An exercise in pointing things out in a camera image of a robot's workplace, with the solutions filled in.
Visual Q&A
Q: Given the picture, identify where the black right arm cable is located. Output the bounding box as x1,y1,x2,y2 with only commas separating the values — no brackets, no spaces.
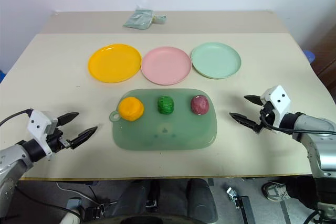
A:
259,110,336,134

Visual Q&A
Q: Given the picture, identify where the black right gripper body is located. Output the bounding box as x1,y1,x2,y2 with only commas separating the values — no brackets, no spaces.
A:
258,102,276,132

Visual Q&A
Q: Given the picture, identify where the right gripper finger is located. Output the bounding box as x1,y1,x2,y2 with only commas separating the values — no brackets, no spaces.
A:
228,112,261,134
244,94,263,106

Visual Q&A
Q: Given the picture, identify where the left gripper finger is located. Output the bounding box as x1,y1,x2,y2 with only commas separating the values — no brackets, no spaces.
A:
69,125,99,151
57,112,80,127

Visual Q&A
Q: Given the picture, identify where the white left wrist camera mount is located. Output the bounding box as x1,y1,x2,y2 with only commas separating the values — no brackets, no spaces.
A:
26,110,59,157

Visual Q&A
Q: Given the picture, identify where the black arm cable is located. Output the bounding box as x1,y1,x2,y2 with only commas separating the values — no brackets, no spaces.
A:
0,109,33,128
259,110,336,134

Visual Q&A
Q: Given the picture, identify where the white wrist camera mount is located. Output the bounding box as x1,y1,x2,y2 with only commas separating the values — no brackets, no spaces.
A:
259,85,291,129
26,110,59,157

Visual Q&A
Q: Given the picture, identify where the maroon clay ball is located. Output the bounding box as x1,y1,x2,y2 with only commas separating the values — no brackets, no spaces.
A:
190,95,210,116

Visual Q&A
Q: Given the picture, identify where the grey white sneaker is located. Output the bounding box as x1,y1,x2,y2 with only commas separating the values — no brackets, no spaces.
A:
262,180,292,204

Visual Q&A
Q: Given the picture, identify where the dark rounded shape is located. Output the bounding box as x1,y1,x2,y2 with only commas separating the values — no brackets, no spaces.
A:
94,178,219,224

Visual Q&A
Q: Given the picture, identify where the pink plate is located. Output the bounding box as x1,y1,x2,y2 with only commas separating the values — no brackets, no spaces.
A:
140,46,193,86

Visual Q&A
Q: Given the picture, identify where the brown wooden cabinet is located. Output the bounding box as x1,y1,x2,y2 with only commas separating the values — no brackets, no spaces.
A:
311,34,336,91

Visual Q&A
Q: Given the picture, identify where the green clay ball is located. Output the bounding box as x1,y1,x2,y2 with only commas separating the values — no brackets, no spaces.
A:
156,95,175,115

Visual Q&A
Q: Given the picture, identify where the yellow plate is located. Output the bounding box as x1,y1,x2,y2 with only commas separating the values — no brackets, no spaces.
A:
88,43,143,84

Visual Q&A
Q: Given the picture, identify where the orange clay ball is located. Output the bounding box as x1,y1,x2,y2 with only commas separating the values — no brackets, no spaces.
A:
117,96,145,122

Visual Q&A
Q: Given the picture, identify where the translucent green tray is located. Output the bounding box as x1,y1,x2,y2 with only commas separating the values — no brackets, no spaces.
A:
109,88,218,152

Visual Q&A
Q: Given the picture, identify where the light green plate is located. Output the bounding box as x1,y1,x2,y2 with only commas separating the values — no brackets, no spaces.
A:
190,41,242,80

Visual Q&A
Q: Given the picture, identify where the small pale green bundle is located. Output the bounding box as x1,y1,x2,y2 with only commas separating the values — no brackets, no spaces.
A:
153,14,167,25

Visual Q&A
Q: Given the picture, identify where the pale green fabric pouch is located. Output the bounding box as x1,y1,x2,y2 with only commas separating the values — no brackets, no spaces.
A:
122,8,156,29

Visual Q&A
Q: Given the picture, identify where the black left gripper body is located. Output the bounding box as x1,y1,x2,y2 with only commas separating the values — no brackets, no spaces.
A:
46,127,72,154

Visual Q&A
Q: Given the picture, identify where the white floor cable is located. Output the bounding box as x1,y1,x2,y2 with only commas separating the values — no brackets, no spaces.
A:
56,181,99,205

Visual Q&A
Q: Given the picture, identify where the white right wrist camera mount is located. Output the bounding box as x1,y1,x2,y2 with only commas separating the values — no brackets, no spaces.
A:
259,85,291,129

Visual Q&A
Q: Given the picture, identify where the black stand with caster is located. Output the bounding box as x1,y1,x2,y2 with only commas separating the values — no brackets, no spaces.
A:
226,186,257,224

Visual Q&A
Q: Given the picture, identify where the black box on floor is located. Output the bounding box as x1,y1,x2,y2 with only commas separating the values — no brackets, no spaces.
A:
84,202,109,220

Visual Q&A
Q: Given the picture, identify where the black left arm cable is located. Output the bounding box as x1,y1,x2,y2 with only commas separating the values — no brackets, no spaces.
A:
0,109,33,128

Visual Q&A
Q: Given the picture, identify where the blue round object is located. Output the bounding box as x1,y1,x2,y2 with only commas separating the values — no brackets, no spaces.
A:
303,49,316,63

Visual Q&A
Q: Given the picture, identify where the black trouser leg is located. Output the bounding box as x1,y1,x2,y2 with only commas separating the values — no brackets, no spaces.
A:
285,176,319,207

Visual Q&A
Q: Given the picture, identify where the white shoe tip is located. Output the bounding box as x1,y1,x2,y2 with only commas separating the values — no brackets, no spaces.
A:
60,209,82,224

